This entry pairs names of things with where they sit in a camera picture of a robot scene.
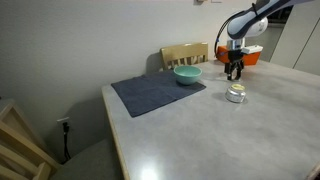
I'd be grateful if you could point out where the dark blue cloth mat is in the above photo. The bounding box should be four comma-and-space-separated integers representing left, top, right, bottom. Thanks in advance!
111, 71, 206, 117

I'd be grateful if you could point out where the black power cord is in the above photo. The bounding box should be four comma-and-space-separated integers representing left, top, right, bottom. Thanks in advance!
62, 122, 72, 162

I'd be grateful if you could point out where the silver round container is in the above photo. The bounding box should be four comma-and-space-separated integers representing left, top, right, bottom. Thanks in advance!
225, 84, 246, 103

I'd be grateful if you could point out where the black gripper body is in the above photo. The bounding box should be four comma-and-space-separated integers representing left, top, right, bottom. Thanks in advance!
224, 50, 244, 74

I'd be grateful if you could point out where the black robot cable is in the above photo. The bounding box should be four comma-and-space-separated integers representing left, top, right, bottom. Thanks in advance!
214, 2, 259, 56

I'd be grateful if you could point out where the wooden chair near wall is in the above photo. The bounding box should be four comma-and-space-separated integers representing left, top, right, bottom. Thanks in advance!
160, 42, 208, 70

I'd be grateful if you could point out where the wooden chair at left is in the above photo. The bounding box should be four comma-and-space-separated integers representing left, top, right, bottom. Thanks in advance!
0, 99, 61, 180

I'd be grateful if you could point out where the mint green bowl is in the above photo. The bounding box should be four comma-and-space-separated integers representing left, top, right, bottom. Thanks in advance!
173, 65, 202, 85

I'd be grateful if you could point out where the orange cardboard box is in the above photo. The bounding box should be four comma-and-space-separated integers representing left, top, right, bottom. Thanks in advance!
217, 46, 260, 66

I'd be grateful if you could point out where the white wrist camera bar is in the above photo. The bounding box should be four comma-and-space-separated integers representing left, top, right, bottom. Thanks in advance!
241, 45, 263, 54

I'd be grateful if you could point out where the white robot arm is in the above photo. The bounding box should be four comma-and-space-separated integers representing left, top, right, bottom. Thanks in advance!
224, 0, 313, 81

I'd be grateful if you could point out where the white wall power outlet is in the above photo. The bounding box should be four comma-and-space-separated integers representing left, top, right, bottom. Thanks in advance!
57, 117, 70, 132

